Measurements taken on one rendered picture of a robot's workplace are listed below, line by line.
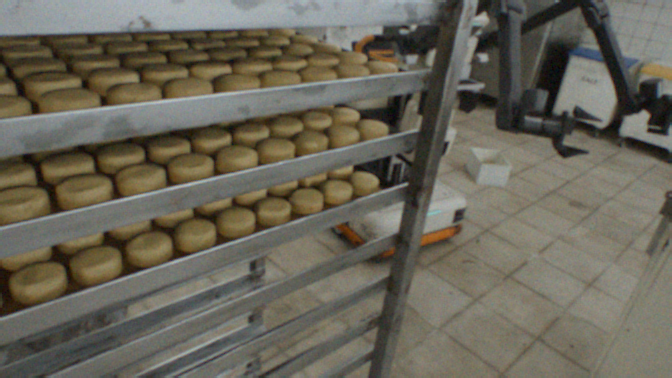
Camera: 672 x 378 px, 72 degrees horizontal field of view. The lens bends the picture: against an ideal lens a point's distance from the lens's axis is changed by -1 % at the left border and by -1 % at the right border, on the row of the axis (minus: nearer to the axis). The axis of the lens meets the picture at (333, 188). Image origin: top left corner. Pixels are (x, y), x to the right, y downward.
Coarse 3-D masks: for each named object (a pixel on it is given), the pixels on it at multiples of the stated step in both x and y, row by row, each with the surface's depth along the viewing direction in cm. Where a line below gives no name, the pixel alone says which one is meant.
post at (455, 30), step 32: (448, 0) 60; (448, 32) 61; (448, 64) 62; (448, 96) 65; (416, 160) 70; (416, 192) 72; (416, 224) 74; (416, 256) 79; (384, 320) 85; (384, 352) 87
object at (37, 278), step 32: (256, 192) 67; (288, 192) 70; (320, 192) 68; (352, 192) 74; (160, 224) 60; (192, 224) 58; (224, 224) 59; (256, 224) 63; (32, 256) 49; (64, 256) 53; (96, 256) 50; (128, 256) 52; (160, 256) 52; (0, 288) 47; (32, 288) 45; (64, 288) 48
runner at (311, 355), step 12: (360, 324) 83; (372, 324) 85; (336, 336) 79; (348, 336) 81; (360, 336) 84; (312, 348) 80; (324, 348) 78; (336, 348) 81; (288, 360) 77; (300, 360) 75; (312, 360) 77; (264, 372) 75; (276, 372) 72; (288, 372) 74
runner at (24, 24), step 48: (0, 0) 31; (48, 0) 33; (96, 0) 35; (144, 0) 37; (192, 0) 40; (240, 0) 42; (288, 0) 46; (336, 0) 49; (384, 0) 54; (432, 0) 59
